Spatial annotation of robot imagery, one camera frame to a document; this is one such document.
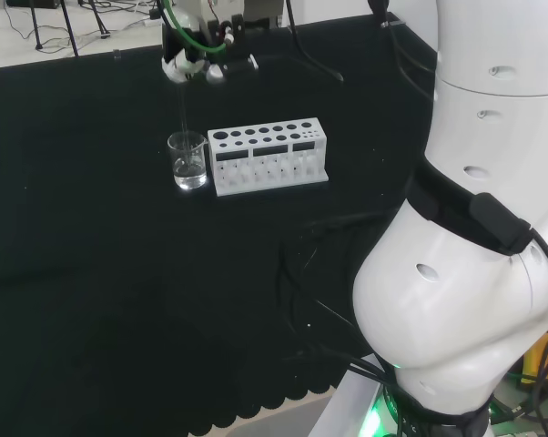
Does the black bench cloth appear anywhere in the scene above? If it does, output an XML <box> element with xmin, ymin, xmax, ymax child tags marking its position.
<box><xmin>0</xmin><ymin>11</ymin><xmax>440</xmax><ymax>437</ymax></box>

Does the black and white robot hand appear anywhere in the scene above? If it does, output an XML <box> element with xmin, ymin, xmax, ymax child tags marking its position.
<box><xmin>161</xmin><ymin>14</ymin><xmax>259</xmax><ymax>86</ymax></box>

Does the yellow stop button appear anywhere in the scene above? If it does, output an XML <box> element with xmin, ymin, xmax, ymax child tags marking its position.
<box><xmin>521</xmin><ymin>330</ymin><xmax>548</xmax><ymax>387</ymax></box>

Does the white test tube rack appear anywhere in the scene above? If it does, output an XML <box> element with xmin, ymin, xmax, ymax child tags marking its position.
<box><xmin>207</xmin><ymin>118</ymin><xmax>330</xmax><ymax>198</ymax></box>

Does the green cable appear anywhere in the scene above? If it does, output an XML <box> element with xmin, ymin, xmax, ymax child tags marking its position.
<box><xmin>157</xmin><ymin>0</ymin><xmax>230</xmax><ymax>55</ymax></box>

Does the small clear glass beaker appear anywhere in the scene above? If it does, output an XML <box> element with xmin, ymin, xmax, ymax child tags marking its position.
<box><xmin>167</xmin><ymin>130</ymin><xmax>210</xmax><ymax>191</ymax></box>

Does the black tripod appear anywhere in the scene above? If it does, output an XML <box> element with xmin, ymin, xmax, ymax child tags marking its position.
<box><xmin>29</xmin><ymin>0</ymin><xmax>110</xmax><ymax>58</ymax></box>

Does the clear glass rod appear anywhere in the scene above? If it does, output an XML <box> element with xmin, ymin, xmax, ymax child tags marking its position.
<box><xmin>178</xmin><ymin>80</ymin><xmax>191</xmax><ymax>170</ymax></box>

